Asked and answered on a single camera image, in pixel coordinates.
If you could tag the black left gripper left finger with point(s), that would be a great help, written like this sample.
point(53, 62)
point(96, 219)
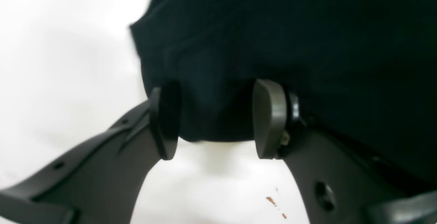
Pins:
point(98, 181)

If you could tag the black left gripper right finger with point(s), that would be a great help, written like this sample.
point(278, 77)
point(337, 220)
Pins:
point(340, 181)

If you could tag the black T-shirt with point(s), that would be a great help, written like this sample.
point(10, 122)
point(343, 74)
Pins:
point(364, 68)

